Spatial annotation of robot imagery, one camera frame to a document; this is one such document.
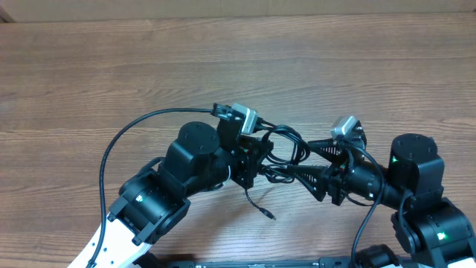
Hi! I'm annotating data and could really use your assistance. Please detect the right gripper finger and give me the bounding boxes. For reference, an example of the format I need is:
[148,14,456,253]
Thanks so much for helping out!
[308,138,346,162]
[286,165,327,202]

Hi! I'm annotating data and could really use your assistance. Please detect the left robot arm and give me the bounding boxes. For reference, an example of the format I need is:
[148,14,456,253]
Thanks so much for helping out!
[70,121,273,268]

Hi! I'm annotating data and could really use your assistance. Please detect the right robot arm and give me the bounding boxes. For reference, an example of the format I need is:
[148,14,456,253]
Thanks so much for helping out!
[285,133,475,267]

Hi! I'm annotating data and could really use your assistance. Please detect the cardboard back panel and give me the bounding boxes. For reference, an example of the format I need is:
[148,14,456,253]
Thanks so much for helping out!
[1,0,475,22]

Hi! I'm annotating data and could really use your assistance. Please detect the right camera cable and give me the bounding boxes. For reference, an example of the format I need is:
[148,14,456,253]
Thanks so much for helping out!
[350,137,386,268]

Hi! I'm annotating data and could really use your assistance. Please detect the camera cable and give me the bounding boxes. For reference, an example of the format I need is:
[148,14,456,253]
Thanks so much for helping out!
[350,137,386,268]
[86,103,234,268]

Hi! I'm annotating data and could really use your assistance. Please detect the left camera cable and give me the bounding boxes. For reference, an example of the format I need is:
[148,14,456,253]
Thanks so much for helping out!
[86,103,234,268]

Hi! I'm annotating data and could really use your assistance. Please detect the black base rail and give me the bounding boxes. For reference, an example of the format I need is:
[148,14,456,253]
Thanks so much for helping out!
[137,243,410,268]

